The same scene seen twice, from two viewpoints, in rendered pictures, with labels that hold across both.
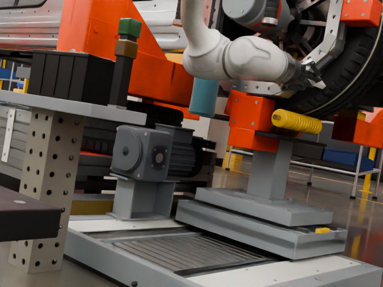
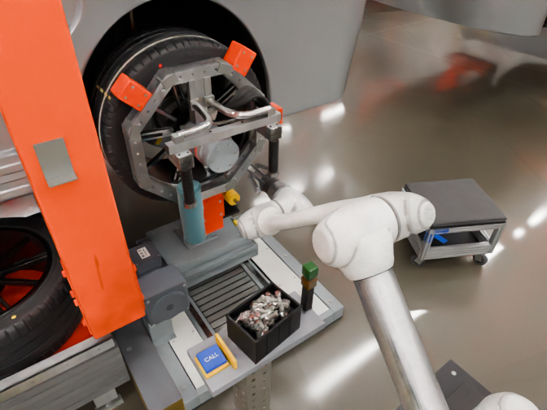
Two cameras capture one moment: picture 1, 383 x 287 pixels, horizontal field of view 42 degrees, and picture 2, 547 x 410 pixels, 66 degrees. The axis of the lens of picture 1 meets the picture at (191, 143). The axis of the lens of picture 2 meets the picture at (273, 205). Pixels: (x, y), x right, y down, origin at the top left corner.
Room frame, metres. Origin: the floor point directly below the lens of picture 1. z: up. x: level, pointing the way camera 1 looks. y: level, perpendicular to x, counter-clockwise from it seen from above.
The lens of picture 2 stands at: (1.10, 1.12, 1.63)
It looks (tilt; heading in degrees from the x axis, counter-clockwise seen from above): 38 degrees down; 283
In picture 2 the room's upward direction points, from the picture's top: 1 degrees clockwise
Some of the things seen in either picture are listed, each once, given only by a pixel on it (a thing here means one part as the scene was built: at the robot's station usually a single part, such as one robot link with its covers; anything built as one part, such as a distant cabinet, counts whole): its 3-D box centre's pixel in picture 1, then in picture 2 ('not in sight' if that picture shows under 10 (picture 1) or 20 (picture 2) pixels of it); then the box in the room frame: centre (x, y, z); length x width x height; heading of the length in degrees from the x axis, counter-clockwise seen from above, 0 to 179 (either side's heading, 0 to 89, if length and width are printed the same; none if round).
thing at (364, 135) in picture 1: (361, 119); not in sight; (3.59, -1.16, 0.69); 0.52 x 0.17 x 0.35; 139
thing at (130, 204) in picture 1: (165, 172); (151, 283); (1.86, 0.08, 0.26); 0.42 x 0.18 x 0.35; 139
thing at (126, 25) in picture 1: (129, 28); (309, 270); (1.19, 0.19, 0.64); 0.04 x 0.04 x 0.04; 49
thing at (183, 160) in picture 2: not in sight; (180, 155); (1.64, 0.08, 0.93); 0.09 x 0.05 x 0.05; 139
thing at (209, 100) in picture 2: not in sight; (238, 96); (1.53, -0.18, 1.03); 0.19 x 0.18 x 0.11; 139
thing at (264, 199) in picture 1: (269, 172); (194, 219); (1.81, -0.29, 0.32); 0.40 x 0.30 x 0.28; 49
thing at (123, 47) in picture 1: (126, 49); (308, 281); (1.19, 0.19, 0.59); 0.04 x 0.04 x 0.04; 49
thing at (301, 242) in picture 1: (260, 224); (197, 247); (1.81, -0.29, 0.13); 0.50 x 0.36 x 0.10; 49
